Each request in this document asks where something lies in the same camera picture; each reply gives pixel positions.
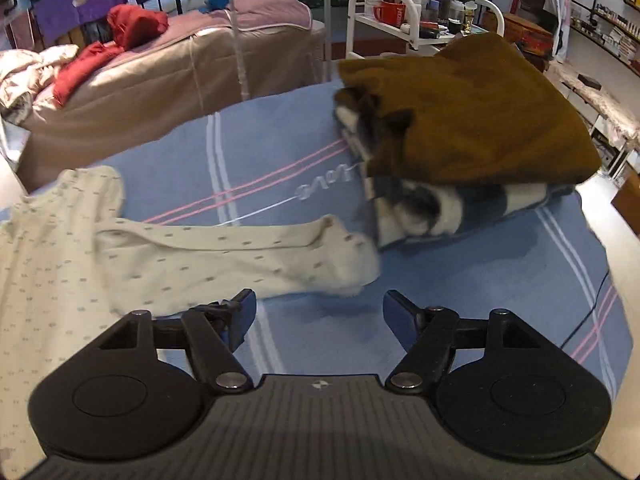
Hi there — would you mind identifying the shelf rack of goods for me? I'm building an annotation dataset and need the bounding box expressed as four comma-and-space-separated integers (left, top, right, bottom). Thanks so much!
570, 0, 640, 77

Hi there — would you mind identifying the brown folded cloth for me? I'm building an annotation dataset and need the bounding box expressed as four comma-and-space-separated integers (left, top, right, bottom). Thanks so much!
339, 32, 603, 187

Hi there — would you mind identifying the wooden bench with pale top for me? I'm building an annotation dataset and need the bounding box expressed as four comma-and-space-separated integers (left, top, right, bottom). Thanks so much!
547, 62, 640, 182

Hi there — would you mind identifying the purple hanging cloth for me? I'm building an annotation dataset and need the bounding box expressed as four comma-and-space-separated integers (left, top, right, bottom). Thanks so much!
32, 0, 182, 45

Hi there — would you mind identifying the black cable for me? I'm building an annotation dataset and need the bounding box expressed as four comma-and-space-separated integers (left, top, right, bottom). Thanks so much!
559, 270, 612, 350

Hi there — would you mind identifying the white trolley cart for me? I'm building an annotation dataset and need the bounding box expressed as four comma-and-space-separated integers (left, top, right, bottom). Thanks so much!
346, 0, 505, 61

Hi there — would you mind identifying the white crumpled quilt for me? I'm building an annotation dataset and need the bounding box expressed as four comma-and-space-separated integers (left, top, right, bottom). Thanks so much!
0, 44, 81, 127

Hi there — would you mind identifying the white hanging garment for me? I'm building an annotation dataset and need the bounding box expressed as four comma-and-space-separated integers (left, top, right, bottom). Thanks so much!
542, 0, 574, 64

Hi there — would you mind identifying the cream dotted baby garment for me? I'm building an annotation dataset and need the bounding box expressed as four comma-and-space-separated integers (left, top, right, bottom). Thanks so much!
0, 165, 383, 473

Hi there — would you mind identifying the blue striped bed sheet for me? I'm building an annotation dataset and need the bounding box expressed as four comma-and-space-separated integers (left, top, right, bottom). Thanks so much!
0, 80, 621, 411

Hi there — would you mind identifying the white stand pole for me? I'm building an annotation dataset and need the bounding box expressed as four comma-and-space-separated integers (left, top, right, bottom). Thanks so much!
321, 0, 334, 82

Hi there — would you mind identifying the pink pillow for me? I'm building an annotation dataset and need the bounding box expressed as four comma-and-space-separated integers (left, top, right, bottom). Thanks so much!
165, 0, 314, 42

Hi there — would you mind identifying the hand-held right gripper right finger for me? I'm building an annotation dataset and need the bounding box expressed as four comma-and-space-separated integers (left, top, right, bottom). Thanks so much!
382, 290, 548, 394

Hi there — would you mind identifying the red mug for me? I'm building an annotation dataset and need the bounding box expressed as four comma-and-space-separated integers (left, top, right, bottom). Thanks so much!
372, 1, 407, 29

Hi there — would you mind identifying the blue white striped folded blanket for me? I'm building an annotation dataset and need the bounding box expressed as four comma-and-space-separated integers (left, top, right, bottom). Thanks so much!
332, 87, 581, 252

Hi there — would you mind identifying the red jacket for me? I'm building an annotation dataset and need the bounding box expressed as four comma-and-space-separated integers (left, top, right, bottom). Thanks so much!
52, 4, 170, 107

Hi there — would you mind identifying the pink beige quilt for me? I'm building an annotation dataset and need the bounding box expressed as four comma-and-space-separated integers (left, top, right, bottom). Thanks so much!
15, 22, 332, 194

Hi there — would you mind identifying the brown wooden box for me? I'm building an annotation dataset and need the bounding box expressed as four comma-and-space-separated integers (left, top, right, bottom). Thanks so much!
501, 12, 555, 57

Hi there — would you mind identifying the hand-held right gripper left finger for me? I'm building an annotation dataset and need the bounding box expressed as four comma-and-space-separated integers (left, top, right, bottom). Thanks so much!
95, 288, 258, 394

